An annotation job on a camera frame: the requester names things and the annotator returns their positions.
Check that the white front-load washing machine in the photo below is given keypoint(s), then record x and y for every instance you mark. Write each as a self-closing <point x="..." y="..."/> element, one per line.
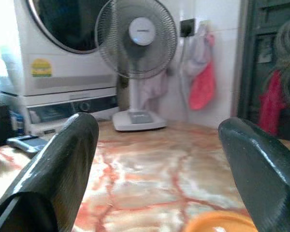
<point x="62" y="48"/>

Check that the white standing electric fan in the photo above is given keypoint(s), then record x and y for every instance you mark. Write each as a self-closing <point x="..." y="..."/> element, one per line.
<point x="137" y="60"/>

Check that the white washer pedestal drawer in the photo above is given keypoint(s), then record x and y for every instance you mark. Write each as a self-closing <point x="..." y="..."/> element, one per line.
<point x="70" y="111"/>

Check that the red hanging cloth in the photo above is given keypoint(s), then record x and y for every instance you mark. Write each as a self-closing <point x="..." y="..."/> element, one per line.
<point x="203" y="87"/>

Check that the dark green door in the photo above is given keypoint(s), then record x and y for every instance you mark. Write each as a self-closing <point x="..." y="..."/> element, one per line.
<point x="263" y="53"/>

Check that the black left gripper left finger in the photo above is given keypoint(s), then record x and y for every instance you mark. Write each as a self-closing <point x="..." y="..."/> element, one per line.
<point x="62" y="174"/>

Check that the orange round lid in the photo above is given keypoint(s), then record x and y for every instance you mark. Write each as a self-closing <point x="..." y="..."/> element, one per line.
<point x="220" y="222"/>

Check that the pale grey hanging cloth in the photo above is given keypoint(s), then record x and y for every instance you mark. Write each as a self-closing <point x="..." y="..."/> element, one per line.
<point x="198" y="53"/>

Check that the pink cloth behind fan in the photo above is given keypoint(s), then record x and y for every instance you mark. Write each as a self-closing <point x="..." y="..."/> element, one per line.
<point x="153" y="88"/>

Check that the red hanging bag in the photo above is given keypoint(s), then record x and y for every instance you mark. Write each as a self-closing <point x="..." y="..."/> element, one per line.
<point x="271" y="104"/>

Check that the black wall socket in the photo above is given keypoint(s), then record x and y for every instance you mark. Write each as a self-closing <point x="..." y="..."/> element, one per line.
<point x="187" y="27"/>

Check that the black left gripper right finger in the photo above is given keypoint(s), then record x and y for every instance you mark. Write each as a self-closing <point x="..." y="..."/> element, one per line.
<point x="263" y="174"/>

